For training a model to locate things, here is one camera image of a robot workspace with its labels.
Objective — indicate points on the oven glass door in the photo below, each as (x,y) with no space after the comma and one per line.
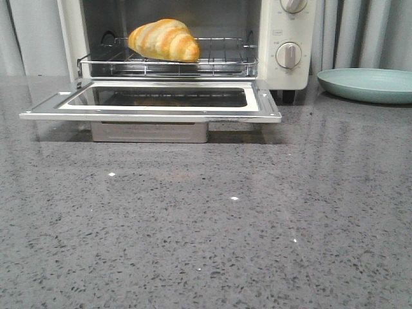
(164,110)

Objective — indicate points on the golden croissant bread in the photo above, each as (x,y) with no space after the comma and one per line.
(165,39)

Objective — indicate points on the white Toshiba toaster oven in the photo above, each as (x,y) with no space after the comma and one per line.
(87,24)

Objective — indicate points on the lower oven control knob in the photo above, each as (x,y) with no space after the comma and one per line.
(288,55)

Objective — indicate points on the oven control knob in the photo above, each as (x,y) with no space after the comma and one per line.
(293,6)
(288,55)

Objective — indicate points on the upper oven control knob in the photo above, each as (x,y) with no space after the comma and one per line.
(293,6)

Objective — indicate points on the light green plate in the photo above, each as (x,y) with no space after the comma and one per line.
(370,85)

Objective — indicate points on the grey curtain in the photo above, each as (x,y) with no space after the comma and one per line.
(348,34)

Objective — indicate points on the metal wire oven rack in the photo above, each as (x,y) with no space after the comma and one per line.
(221,58)

